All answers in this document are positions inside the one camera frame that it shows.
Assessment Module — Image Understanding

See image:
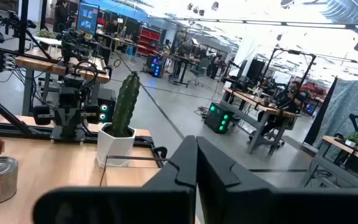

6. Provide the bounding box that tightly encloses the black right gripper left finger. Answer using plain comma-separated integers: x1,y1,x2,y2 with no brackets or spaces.
32,135,198,224

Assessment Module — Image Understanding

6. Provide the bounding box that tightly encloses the wooden workbench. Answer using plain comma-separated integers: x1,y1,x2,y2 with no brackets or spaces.
223,86,301,155
321,135,358,169
15,46,111,116

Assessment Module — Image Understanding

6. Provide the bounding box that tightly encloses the small potted plant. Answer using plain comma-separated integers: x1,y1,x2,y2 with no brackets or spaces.
344,132,358,148

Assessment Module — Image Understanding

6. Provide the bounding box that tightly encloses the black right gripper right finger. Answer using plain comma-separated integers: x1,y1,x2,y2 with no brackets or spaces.
196,136,358,224

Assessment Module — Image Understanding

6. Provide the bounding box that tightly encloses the black aluminium table frame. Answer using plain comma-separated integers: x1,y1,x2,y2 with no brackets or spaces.
0,85,169,169

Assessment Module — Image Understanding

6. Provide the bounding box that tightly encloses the grey office chair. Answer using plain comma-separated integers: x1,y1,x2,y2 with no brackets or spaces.
187,58,211,87

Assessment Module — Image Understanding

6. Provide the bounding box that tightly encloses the person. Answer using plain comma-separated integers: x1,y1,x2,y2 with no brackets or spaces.
53,0,70,34
249,81,310,141

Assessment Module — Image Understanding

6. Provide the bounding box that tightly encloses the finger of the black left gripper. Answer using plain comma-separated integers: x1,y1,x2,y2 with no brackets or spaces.
61,118,71,138
70,118,81,138

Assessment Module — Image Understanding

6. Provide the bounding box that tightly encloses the grey tarp curtain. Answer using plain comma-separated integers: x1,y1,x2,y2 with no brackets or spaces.
312,79,358,150

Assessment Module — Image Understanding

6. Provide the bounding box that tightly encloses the computer tower with green lights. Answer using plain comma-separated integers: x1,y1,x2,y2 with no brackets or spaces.
204,102,232,134
97,88,117,124

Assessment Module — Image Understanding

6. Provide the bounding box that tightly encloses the green cactus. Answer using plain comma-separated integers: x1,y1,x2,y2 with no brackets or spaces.
109,71,141,138

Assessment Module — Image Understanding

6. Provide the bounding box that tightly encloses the wooden shelf with black legs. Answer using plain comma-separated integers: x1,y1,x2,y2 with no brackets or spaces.
99,154,170,187

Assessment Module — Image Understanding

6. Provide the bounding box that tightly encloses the computer tower with blue lights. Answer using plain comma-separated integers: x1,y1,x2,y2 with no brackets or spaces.
149,55,165,78

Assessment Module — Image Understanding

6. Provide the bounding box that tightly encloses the white angular plant pot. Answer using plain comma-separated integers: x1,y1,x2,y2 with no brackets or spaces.
96,123,137,169

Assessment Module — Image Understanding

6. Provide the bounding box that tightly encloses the red storage shelving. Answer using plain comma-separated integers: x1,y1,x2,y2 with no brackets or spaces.
137,26,163,57

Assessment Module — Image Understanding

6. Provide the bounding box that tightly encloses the computer monitor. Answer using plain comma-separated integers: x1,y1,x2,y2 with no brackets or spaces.
76,2,101,35

